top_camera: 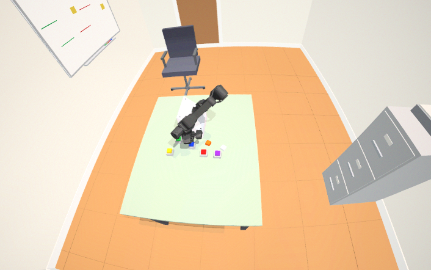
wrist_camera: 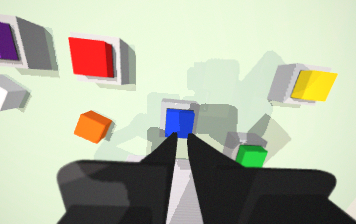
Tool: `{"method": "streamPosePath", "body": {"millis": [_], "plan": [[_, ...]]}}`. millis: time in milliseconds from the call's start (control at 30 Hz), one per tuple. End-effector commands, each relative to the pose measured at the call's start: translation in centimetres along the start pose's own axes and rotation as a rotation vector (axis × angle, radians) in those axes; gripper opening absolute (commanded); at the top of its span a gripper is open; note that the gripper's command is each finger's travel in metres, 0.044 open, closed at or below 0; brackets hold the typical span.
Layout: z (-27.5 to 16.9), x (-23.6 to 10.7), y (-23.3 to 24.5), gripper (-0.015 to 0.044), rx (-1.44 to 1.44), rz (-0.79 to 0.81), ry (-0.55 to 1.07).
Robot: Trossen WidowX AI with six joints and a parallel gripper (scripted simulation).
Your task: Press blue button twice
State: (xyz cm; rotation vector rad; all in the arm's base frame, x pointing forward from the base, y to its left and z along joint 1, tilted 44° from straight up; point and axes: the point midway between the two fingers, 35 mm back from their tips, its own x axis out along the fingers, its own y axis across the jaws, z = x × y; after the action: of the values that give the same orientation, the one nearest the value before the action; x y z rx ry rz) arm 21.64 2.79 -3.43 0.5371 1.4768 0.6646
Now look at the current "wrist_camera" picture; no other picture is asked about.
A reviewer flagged blue button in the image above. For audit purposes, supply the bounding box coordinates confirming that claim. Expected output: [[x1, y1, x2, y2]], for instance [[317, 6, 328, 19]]
[[159, 98, 200, 139]]

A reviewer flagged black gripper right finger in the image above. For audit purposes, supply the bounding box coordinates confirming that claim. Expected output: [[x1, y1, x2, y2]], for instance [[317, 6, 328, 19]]
[[187, 133, 337, 224]]

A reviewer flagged red button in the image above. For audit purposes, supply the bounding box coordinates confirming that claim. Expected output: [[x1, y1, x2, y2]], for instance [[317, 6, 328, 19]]
[[68, 31, 129, 85]]

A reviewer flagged orange block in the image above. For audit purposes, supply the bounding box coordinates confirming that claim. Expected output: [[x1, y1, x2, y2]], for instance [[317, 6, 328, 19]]
[[74, 110, 112, 144]]

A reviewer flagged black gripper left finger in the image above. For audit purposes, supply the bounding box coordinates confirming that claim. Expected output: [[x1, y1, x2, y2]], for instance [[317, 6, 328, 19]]
[[56, 132, 178, 224]]

